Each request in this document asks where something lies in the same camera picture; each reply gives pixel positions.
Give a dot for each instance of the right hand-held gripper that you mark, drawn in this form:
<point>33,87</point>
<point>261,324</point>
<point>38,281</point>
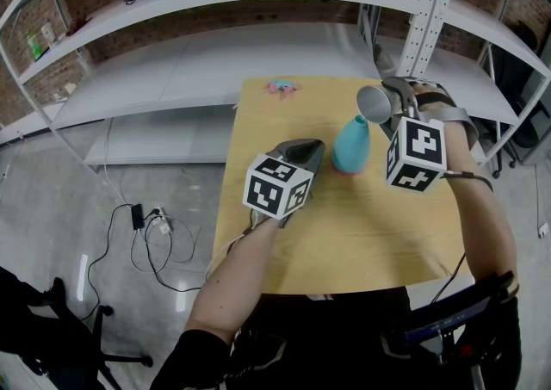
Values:
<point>415,156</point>

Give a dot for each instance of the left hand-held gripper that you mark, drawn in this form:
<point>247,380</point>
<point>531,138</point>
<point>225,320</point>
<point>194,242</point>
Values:
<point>267,190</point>

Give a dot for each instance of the white paper cup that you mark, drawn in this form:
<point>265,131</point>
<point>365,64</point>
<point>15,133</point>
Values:
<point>374,104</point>

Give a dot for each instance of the person's right forearm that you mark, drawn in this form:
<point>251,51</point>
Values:
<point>482,229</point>

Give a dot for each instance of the person's left forearm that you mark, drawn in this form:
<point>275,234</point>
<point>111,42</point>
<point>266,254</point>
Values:
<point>232,285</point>

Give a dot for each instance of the pink and teal toy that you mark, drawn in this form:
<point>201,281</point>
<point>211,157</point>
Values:
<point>282,87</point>

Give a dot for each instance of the green plastic bottle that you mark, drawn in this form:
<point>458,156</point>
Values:
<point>34,49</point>

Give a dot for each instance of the person's right hand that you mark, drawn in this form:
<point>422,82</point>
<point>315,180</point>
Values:
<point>432,97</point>

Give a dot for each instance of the narrow white metal shelving unit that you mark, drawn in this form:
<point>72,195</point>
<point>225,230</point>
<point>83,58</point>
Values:
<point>469,74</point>

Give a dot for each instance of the black office chair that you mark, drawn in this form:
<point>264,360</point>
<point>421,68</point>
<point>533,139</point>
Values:
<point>527,134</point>
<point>97,336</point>

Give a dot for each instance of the white power strip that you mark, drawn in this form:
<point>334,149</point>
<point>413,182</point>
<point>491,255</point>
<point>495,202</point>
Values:
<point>162,224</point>

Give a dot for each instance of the black power adapter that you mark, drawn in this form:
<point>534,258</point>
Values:
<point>138,216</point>

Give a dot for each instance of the white plug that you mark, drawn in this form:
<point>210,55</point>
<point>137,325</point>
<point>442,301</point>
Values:
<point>543,231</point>

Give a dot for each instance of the person's black clothing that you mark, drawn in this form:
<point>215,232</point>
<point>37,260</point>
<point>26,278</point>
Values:
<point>336,345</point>

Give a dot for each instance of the small white card box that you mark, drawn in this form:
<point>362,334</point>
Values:
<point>48,35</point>

